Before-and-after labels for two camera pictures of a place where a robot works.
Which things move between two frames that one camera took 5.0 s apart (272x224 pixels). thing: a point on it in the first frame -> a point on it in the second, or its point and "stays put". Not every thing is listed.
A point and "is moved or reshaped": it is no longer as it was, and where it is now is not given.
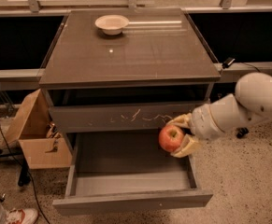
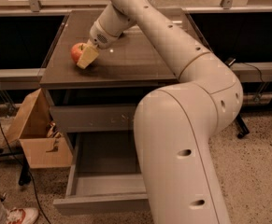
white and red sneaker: x=21 y=216 stays put
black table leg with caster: x=241 y=131 stays put
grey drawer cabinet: x=130 y=70 stays put
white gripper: x=200 y=122 -> x=100 y=36
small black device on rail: x=227 y=63 stays put
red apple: x=170 y=138 is moved or reshaped
